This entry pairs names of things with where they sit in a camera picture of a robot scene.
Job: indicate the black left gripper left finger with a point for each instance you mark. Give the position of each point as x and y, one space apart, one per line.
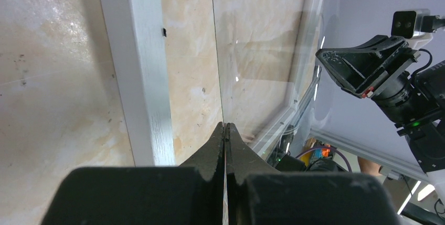
191 193

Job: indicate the clear glass pane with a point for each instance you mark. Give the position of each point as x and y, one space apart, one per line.
266 64

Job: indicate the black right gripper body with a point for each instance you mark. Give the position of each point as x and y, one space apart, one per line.
412 104

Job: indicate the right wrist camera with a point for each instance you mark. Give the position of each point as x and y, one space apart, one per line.
416 26

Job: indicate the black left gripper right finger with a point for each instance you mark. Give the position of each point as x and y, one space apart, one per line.
259 194

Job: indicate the white picture frame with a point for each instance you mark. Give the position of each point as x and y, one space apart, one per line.
165 59

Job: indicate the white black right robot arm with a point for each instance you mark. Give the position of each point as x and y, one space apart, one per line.
426 145

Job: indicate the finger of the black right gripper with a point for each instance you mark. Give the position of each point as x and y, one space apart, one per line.
382 42
367 72

